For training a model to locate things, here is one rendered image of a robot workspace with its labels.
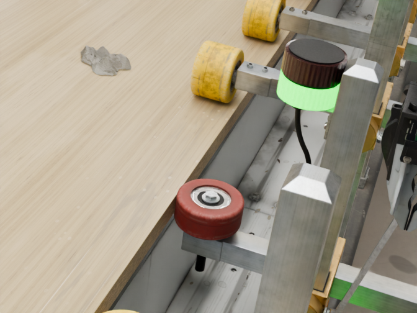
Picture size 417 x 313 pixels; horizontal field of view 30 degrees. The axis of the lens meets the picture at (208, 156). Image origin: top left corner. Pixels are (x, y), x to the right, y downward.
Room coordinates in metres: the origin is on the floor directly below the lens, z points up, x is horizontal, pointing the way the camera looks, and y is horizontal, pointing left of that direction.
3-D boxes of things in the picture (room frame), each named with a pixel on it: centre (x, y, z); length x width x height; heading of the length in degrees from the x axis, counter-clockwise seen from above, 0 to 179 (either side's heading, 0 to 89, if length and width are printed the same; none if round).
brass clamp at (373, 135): (0.94, -0.20, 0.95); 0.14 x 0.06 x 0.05; 166
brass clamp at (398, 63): (1.18, -0.26, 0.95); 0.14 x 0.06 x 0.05; 166
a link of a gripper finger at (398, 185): (0.60, -0.18, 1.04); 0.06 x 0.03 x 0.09; 166
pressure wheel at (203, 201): (0.75, -0.01, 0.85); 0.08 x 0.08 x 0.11
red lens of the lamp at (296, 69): (0.68, -0.09, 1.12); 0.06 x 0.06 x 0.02
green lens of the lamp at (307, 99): (0.68, -0.09, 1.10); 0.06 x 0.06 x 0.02
